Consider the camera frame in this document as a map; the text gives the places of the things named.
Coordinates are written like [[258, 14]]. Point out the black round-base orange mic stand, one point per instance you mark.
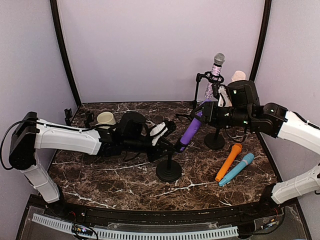
[[68, 116]]

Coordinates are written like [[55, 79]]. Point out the black round-base pink mic stand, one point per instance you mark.
[[214, 140]]

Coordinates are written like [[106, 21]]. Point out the blue toy microphone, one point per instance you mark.
[[246, 160]]

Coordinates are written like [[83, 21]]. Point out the orange toy microphone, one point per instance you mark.
[[235, 151]]

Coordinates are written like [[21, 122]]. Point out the black tripod mic stand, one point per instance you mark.
[[197, 87]]

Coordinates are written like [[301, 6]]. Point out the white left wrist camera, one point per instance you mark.
[[163, 129]]

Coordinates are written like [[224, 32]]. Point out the black round-base purple mic stand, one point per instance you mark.
[[168, 170]]

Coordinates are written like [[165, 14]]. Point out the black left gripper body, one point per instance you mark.
[[131, 145]]

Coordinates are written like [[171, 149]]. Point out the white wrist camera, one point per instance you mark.
[[220, 92], [163, 129]]

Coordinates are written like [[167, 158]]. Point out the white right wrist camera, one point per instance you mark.
[[220, 92]]

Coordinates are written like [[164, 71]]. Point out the black front frame rail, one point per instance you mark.
[[246, 215]]

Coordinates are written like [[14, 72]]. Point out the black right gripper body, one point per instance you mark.
[[219, 119]]

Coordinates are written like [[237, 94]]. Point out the black left corner post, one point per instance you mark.
[[63, 52]]

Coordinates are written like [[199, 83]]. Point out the silver glitter microphone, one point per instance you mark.
[[219, 59]]

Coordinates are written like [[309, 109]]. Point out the white slotted cable duct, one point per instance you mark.
[[119, 231]]

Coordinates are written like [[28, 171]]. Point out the black corner post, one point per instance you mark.
[[261, 40], [63, 52]]

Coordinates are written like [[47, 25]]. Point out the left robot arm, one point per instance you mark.
[[131, 135]]

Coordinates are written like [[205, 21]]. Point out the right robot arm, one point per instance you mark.
[[271, 119]]

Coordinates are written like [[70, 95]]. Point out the black round-base blue mic stand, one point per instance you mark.
[[89, 118]]

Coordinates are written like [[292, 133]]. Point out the black right corner post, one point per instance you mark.
[[261, 40]]

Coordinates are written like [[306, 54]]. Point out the pink toy microphone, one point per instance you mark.
[[238, 76]]

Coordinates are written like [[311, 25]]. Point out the cream ceramic mug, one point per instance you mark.
[[106, 118]]

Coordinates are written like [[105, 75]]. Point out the purple toy microphone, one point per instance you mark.
[[197, 120]]

